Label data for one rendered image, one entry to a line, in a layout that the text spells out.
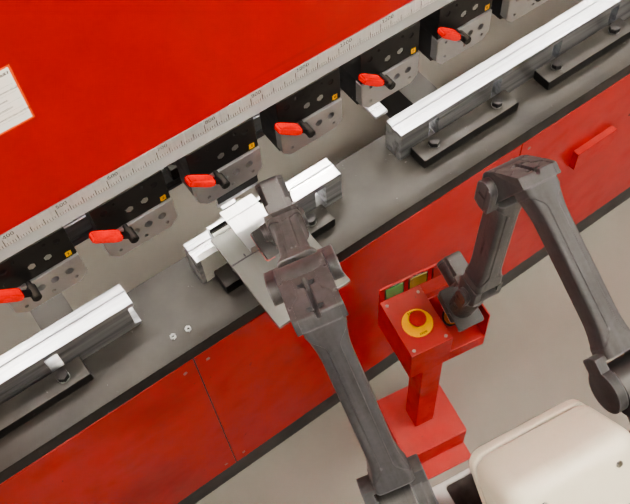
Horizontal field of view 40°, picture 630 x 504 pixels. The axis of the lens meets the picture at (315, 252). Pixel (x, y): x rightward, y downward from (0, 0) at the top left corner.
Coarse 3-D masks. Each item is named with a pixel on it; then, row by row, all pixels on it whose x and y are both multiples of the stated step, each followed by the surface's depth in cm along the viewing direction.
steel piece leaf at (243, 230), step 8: (248, 208) 192; (256, 208) 192; (240, 216) 191; (248, 216) 191; (256, 216) 191; (264, 216) 191; (232, 224) 190; (240, 224) 190; (248, 224) 190; (256, 224) 190; (240, 232) 189; (248, 232) 189; (248, 240) 188; (248, 248) 187; (256, 248) 186
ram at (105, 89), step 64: (0, 0) 114; (64, 0) 120; (128, 0) 127; (192, 0) 134; (256, 0) 142; (320, 0) 152; (384, 0) 163; (448, 0) 175; (0, 64) 121; (64, 64) 128; (128, 64) 135; (192, 64) 144; (256, 64) 153; (64, 128) 137; (128, 128) 145; (0, 192) 138; (64, 192) 147; (0, 256) 148
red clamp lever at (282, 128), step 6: (300, 120) 172; (276, 126) 165; (282, 126) 165; (288, 126) 166; (294, 126) 168; (300, 126) 170; (306, 126) 171; (282, 132) 165; (288, 132) 166; (294, 132) 168; (300, 132) 169; (306, 132) 171; (312, 132) 171
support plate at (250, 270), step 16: (224, 240) 188; (240, 240) 188; (224, 256) 186; (240, 256) 186; (256, 256) 186; (240, 272) 184; (256, 272) 184; (256, 288) 182; (272, 304) 179; (288, 320) 177
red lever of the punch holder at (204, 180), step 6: (204, 174) 163; (216, 174) 166; (222, 174) 166; (186, 180) 160; (192, 180) 160; (198, 180) 160; (204, 180) 162; (210, 180) 163; (216, 180) 164; (222, 180) 165; (192, 186) 160; (198, 186) 161; (204, 186) 162; (210, 186) 164; (222, 186) 165; (228, 186) 166
